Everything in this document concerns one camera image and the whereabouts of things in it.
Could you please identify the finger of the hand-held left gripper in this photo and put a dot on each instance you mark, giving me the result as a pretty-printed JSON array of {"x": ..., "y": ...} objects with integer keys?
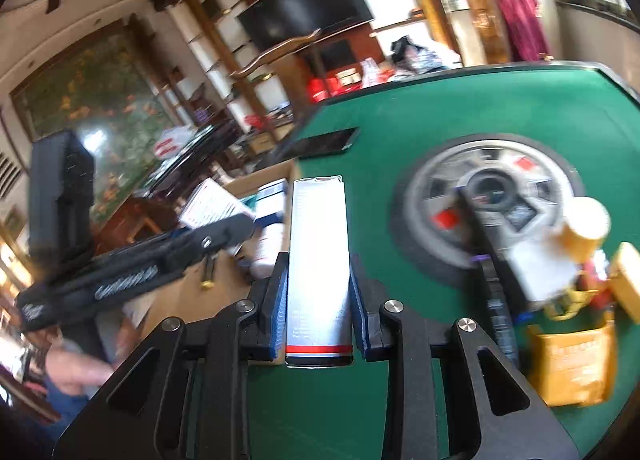
[{"x": 210, "y": 240}]

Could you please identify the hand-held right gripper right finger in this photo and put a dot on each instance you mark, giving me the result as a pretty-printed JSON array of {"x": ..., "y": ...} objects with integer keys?
[{"x": 360, "y": 310}]

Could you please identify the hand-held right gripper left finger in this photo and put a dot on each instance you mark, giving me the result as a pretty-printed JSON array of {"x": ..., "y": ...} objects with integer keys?
[{"x": 277, "y": 310}]

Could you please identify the black marker yellow caps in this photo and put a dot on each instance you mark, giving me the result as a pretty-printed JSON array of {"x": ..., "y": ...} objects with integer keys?
[{"x": 208, "y": 270}]

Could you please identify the small red white box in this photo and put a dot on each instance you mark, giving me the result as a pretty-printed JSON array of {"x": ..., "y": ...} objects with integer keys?
[{"x": 215, "y": 202}]

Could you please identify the brown cardboard box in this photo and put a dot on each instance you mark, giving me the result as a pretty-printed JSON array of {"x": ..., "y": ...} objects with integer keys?
[{"x": 230, "y": 290}]

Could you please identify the large white labelled bottle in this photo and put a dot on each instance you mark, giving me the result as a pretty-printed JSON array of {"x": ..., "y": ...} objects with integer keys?
[{"x": 265, "y": 247}]

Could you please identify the tall grey glue box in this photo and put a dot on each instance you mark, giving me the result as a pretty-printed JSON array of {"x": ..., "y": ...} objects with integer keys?
[{"x": 317, "y": 260}]

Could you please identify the white barcode medicine box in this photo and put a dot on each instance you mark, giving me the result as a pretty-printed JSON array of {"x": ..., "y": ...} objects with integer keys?
[{"x": 270, "y": 200}]

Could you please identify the black marker blue end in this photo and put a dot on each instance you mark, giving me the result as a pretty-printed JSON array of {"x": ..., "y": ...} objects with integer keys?
[{"x": 495, "y": 290}]

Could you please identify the yellow foil packet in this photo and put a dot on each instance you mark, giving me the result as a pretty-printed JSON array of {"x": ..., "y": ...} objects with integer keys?
[{"x": 575, "y": 365}]

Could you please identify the yellow rectangular block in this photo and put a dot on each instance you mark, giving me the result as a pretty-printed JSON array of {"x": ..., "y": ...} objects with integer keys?
[{"x": 627, "y": 272}]

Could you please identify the person's left forearm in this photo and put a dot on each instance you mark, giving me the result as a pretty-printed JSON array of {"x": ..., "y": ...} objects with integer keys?
[{"x": 75, "y": 367}]

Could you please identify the large floral painting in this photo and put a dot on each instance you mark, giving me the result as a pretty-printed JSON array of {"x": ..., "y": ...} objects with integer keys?
[{"x": 100, "y": 90}]

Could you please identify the black smartphone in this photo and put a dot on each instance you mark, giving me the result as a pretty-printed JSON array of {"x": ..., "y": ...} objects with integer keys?
[{"x": 325, "y": 142}]

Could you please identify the round grey table panel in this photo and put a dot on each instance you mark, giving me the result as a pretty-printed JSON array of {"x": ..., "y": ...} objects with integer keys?
[{"x": 440, "y": 180}]

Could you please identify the red storage box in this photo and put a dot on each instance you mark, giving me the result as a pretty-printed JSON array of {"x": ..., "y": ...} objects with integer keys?
[{"x": 322, "y": 90}]

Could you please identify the wooden display shelf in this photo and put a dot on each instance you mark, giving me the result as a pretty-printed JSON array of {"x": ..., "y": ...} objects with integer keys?
[{"x": 220, "y": 40}]

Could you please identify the yellow cylindrical jar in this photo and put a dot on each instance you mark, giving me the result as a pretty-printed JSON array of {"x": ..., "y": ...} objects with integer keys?
[{"x": 582, "y": 230}]

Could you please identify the black television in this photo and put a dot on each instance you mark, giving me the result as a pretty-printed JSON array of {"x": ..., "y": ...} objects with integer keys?
[{"x": 305, "y": 5}]

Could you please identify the black white bag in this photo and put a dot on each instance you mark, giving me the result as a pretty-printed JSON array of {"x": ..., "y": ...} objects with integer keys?
[{"x": 420, "y": 55}]

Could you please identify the wooden chair carved back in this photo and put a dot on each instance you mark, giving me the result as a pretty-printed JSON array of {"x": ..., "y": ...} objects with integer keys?
[{"x": 480, "y": 15}]

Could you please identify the dark red cloth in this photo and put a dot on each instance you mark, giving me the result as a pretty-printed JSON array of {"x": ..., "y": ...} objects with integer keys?
[{"x": 520, "y": 20}]

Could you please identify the wooden armchair curved rail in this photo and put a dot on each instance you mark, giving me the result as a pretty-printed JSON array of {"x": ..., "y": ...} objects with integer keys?
[{"x": 280, "y": 47}]

